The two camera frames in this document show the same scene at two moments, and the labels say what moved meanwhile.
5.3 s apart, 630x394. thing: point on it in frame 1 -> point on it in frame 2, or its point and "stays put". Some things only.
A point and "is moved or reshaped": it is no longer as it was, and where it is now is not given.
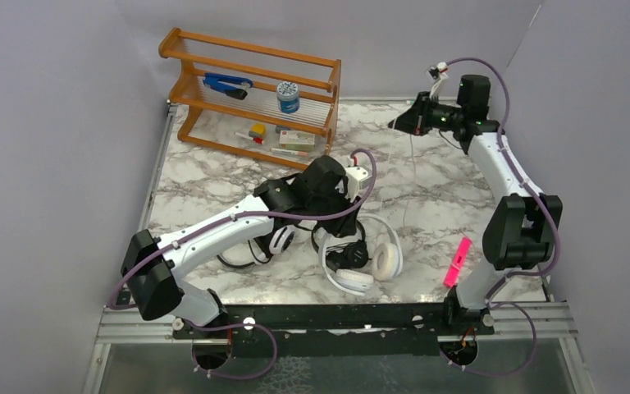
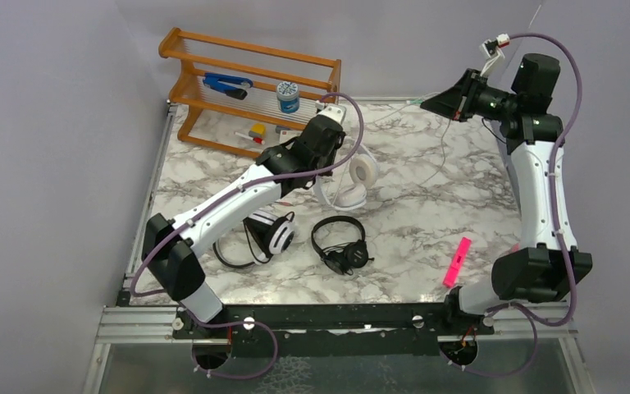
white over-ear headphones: (387, 263) is moved or reshaped
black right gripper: (413, 120) -> (455, 102)
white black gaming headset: (268, 240) stays put
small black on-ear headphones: (352, 255) stays put
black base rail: (334, 330) stays put
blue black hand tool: (232, 86) stays put
